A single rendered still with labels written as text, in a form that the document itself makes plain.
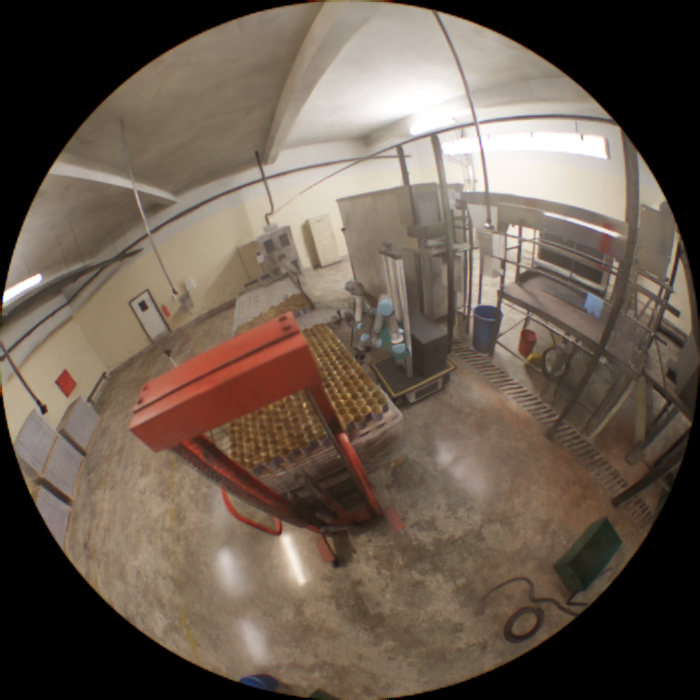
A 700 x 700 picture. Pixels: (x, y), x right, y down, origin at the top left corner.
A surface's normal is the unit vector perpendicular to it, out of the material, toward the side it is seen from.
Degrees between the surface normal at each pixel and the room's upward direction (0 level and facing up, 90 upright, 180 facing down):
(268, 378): 90
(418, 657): 0
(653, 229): 90
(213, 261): 90
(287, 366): 90
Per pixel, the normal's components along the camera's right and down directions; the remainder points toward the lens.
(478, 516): -0.22, -0.77
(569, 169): -0.89, 0.40
